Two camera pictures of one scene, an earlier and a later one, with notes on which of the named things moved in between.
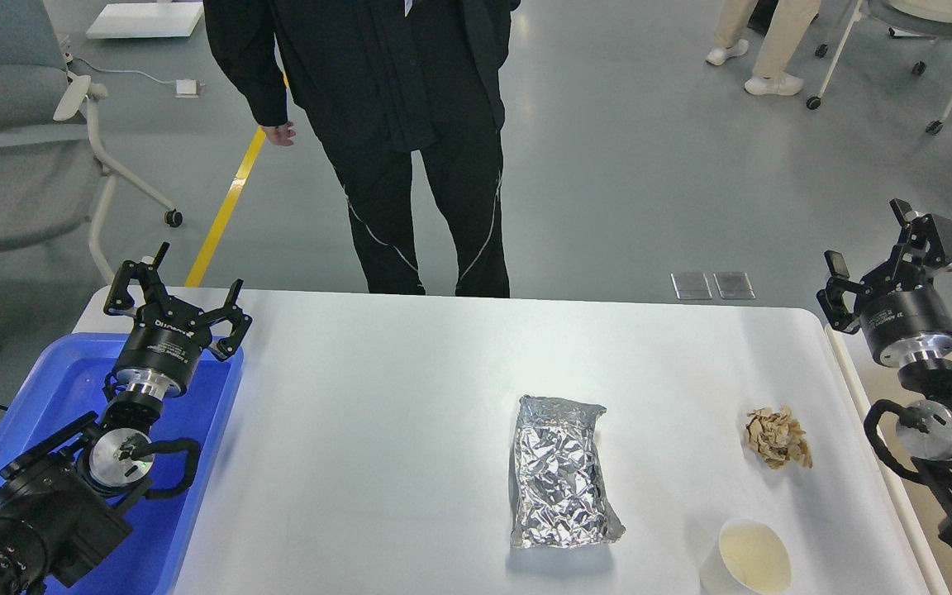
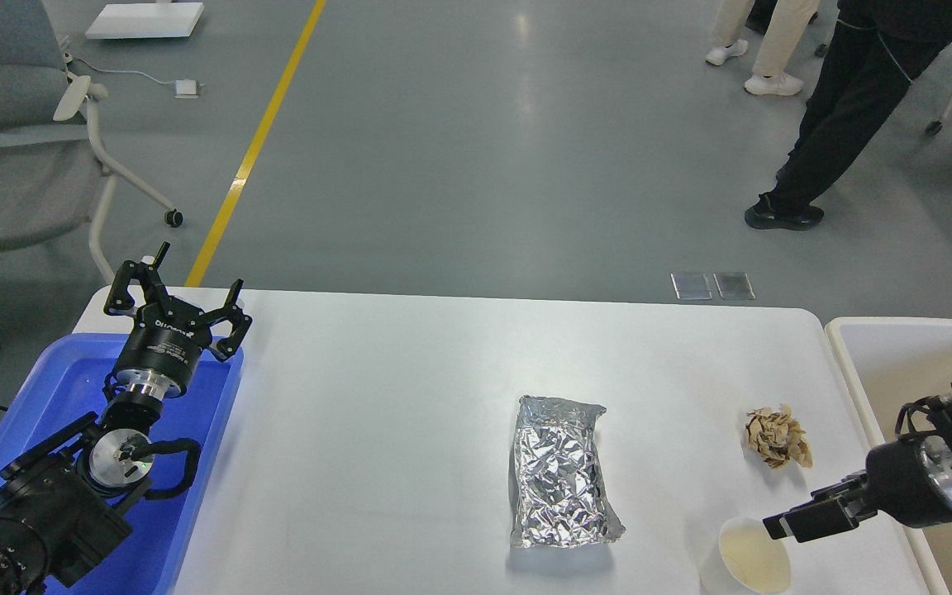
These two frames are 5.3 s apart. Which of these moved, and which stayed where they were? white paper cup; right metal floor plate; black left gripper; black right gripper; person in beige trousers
Moved: black right gripper
Stayed: black left gripper; white paper cup; right metal floor plate; person in beige trousers
